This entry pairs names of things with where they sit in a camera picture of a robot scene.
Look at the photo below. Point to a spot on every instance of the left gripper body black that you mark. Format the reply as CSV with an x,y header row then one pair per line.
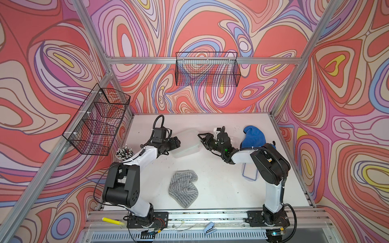
x,y
169,145

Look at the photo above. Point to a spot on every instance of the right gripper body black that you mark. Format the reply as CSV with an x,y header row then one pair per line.
x,y
215,147

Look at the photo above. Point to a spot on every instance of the large clear lunch box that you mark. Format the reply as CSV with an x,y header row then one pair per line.
x,y
189,143

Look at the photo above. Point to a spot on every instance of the blue microfiber cloth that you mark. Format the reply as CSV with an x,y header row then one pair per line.
x,y
254,137

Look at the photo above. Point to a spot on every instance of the small blue-rimmed lunch box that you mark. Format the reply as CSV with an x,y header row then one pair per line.
x,y
249,172

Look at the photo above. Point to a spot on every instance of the grey striped cloth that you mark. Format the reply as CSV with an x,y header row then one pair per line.
x,y
182,188

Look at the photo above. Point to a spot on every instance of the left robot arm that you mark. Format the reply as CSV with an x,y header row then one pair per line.
x,y
122,185

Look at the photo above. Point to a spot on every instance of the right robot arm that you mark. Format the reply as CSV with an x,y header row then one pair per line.
x,y
271,165

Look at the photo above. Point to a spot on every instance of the cup of pens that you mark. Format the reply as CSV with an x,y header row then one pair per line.
x,y
124,153

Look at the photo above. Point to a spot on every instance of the yellow highlighter marker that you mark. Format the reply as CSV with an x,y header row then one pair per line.
x,y
111,221

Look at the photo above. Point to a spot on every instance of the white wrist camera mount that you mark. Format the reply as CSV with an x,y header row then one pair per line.
x,y
216,131

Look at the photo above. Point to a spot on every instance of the left wall wire basket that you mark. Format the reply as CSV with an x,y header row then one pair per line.
x,y
94,128

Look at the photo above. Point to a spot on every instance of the wall wire basket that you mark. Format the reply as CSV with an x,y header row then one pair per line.
x,y
94,128
207,69

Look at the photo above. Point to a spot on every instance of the back wall wire basket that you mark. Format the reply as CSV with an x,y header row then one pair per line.
x,y
207,69

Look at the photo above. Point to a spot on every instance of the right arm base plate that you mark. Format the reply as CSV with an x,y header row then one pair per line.
x,y
267,219

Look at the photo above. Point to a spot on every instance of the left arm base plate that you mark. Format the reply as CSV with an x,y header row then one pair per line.
x,y
154,220

